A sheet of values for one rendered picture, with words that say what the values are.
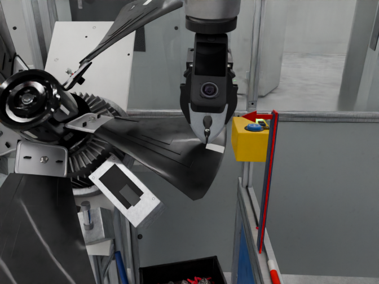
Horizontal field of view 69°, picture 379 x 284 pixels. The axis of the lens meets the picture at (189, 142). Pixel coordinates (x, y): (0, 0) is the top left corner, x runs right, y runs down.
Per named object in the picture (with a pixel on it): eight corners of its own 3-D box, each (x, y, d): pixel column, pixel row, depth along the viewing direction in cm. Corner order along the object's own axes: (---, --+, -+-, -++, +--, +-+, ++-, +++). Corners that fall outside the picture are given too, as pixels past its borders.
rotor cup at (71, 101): (17, 149, 59) (-32, 127, 47) (43, 90, 63) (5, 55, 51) (80, 163, 57) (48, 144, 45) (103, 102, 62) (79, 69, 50)
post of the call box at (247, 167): (241, 183, 93) (243, 149, 89) (250, 183, 93) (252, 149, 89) (242, 187, 91) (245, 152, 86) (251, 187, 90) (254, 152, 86)
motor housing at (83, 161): (38, 188, 72) (4, 178, 59) (54, 107, 79) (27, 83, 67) (126, 190, 71) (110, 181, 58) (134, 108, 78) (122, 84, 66)
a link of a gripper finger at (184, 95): (208, 119, 48) (210, 71, 42) (208, 125, 46) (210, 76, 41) (181, 118, 48) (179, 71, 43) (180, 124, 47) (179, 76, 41)
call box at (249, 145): (230, 145, 96) (232, 115, 92) (260, 146, 95) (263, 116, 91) (235, 166, 81) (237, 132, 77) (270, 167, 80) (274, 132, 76)
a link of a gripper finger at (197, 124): (206, 127, 54) (208, 84, 48) (206, 147, 49) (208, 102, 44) (190, 127, 54) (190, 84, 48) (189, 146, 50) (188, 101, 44)
